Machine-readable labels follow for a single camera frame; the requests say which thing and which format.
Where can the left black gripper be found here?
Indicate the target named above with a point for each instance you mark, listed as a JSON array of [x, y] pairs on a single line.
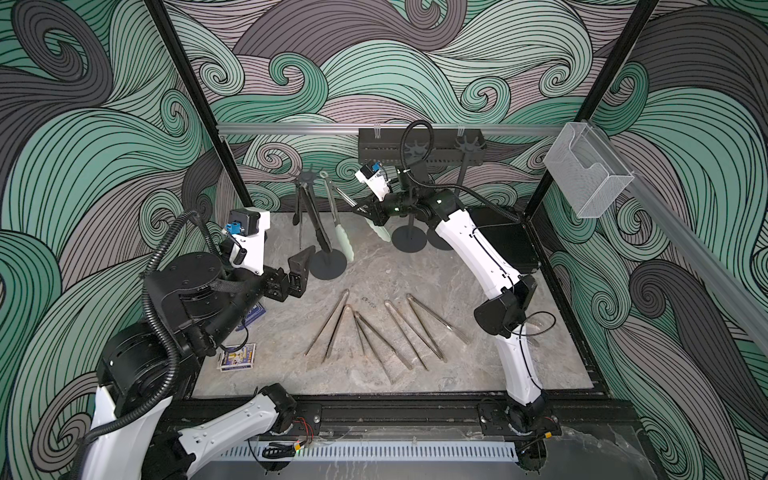
[[277, 287]]

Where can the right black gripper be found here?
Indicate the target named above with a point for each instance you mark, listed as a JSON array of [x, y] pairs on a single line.
[[377, 208]]

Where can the dark utensil rack stand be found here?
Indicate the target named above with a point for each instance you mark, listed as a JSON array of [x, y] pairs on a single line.
[[410, 238], [326, 263], [467, 148]]

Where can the green metal tongs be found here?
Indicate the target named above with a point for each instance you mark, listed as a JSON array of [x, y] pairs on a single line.
[[340, 232]]

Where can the black metal tongs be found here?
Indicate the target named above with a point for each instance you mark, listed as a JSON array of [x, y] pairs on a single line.
[[305, 202]]

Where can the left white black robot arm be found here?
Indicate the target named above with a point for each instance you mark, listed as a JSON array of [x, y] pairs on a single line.
[[189, 308]]

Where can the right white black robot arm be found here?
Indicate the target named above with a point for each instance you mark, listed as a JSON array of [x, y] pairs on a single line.
[[508, 293]]

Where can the right steel tongs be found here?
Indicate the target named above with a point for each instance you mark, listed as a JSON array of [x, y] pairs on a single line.
[[417, 325]]

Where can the centre steel tongs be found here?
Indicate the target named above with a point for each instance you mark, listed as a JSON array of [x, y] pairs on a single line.
[[392, 363]]

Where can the blue card box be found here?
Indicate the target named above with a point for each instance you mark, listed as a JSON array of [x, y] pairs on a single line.
[[252, 316]]

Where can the small card box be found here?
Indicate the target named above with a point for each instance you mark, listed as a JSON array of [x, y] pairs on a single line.
[[241, 359]]

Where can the black tray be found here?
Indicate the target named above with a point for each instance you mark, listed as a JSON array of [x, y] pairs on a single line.
[[509, 239]]

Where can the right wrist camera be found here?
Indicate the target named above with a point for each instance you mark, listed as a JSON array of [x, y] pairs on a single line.
[[374, 177]]

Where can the black perforated wall shelf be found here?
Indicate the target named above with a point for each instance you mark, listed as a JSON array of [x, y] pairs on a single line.
[[383, 145]]

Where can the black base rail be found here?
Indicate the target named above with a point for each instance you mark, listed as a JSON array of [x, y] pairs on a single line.
[[490, 412]]

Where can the clear plastic wall bin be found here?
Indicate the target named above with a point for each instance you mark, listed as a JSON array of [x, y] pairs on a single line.
[[587, 169]]

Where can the white slotted cable duct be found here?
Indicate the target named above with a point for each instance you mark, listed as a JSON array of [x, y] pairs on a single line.
[[369, 451]]

